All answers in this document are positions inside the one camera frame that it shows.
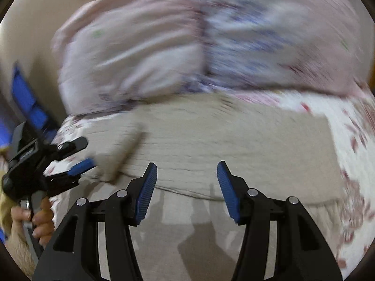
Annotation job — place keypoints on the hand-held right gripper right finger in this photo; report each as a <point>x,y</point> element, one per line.
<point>227,194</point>

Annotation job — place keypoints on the pink floral pillow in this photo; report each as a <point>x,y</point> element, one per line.
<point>131,49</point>

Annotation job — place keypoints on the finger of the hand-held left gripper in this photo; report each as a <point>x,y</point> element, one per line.
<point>83,164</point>
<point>73,144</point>

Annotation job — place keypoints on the floral bed sheet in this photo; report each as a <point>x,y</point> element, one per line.
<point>351,140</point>

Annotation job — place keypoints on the person's left forearm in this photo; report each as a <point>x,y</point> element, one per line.
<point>22,254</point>

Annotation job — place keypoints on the blue plastic object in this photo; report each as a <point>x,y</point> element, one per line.
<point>25,93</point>

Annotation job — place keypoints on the person's left hand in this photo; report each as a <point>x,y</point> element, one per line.
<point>42,221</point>

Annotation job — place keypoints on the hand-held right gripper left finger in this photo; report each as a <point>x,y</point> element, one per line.
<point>145,194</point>

